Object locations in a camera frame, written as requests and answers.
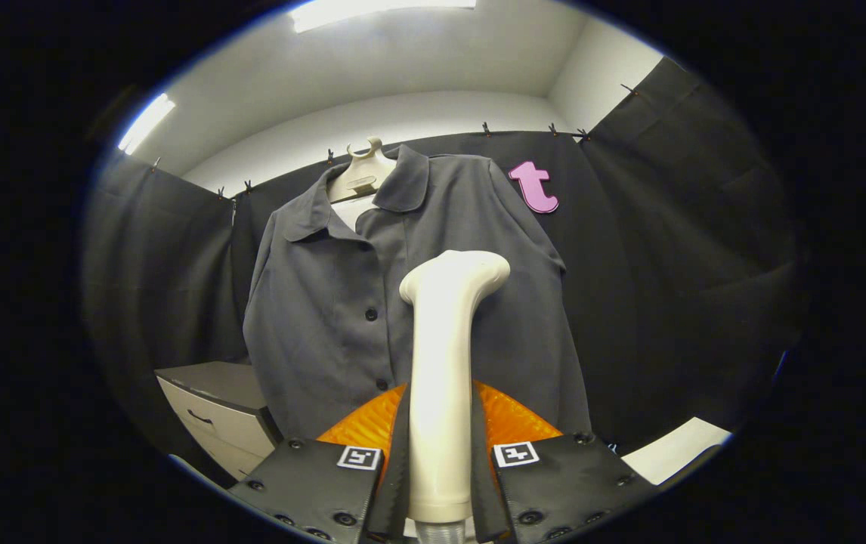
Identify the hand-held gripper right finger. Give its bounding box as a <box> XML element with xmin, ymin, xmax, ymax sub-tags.
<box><xmin>471</xmin><ymin>379</ymin><xmax>658</xmax><ymax>543</ymax></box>

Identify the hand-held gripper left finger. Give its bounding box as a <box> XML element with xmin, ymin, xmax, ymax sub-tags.
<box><xmin>229</xmin><ymin>382</ymin><xmax>413</xmax><ymax>543</ymax></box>

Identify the white garment steamer hose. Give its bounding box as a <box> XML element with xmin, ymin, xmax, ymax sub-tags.
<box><xmin>414</xmin><ymin>520</ymin><xmax>472</xmax><ymax>544</ymax></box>

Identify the white garment steamer head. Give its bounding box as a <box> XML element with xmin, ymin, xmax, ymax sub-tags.
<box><xmin>399</xmin><ymin>249</ymin><xmax>512</xmax><ymax>524</ymax></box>

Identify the grey button shirt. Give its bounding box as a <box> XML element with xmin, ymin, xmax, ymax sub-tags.
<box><xmin>243</xmin><ymin>144</ymin><xmax>592</xmax><ymax>440</ymax></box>

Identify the cream clothes hanger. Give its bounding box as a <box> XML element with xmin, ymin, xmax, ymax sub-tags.
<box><xmin>327</xmin><ymin>136</ymin><xmax>397</xmax><ymax>203</ymax></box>

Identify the grey top drawer cabinet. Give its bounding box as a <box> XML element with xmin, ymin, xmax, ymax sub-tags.
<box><xmin>155</xmin><ymin>360</ymin><xmax>284</xmax><ymax>481</ymax></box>

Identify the white side table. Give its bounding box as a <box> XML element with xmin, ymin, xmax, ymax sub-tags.
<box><xmin>620</xmin><ymin>416</ymin><xmax>734</xmax><ymax>486</ymax></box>

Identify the narrow ceiling light panel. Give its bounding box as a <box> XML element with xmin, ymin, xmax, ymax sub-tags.
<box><xmin>117</xmin><ymin>93</ymin><xmax>177</xmax><ymax>156</ymax></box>

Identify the wide ceiling light panel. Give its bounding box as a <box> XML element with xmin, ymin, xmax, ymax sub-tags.
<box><xmin>288</xmin><ymin>0</ymin><xmax>478</xmax><ymax>33</ymax></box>

